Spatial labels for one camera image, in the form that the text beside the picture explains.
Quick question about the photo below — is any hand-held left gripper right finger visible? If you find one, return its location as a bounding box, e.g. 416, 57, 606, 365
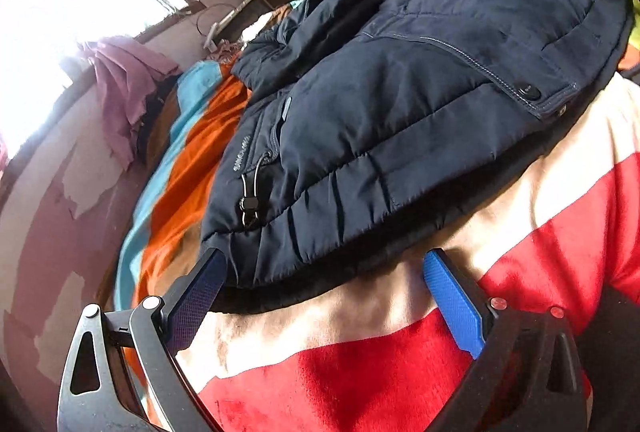
422, 248, 586, 432

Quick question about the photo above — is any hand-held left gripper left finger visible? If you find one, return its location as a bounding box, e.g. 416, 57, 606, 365
57, 247, 228, 432

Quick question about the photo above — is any dark navy padded jacket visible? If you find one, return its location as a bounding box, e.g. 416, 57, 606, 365
200, 0, 636, 315

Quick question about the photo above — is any dark clothes pile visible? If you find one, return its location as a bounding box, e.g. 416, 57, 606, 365
135, 72, 183, 163

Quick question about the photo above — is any colourful patchwork blanket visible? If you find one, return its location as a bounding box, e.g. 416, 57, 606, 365
112, 0, 640, 432

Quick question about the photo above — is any pink curtain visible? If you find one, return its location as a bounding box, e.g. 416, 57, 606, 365
22, 0, 183, 173

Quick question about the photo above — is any patterned pillow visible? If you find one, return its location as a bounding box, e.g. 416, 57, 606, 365
207, 39, 246, 63

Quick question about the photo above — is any white flat board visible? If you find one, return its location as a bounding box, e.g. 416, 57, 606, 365
202, 9, 236, 50

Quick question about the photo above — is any black cable loop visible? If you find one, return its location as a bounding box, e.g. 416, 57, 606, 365
196, 4, 236, 35

